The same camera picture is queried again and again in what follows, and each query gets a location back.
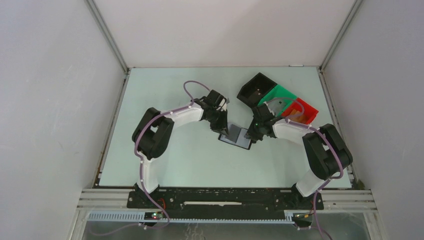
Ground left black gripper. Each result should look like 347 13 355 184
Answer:
208 109 230 137

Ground blue grey credit card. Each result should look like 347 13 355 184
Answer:
225 123 247 145

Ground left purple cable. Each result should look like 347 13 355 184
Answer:
134 80 213 230

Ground white card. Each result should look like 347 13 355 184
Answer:
267 99 287 116

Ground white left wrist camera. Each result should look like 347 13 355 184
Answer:
217 97 228 112

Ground aluminium frame rail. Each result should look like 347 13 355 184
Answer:
77 187 377 224

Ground black card holder wallet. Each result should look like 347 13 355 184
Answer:
218 123 252 150

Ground black plastic bin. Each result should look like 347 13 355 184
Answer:
236 72 278 108

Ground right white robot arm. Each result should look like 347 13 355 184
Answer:
245 102 353 209

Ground green plastic bin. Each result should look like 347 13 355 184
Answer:
257 84 298 113

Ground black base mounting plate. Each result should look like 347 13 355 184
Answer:
126 186 324 221

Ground orange card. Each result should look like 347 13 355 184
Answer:
289 110 307 124

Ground red plastic bin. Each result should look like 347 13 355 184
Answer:
281 97 319 125

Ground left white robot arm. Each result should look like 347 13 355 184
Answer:
131 90 229 208

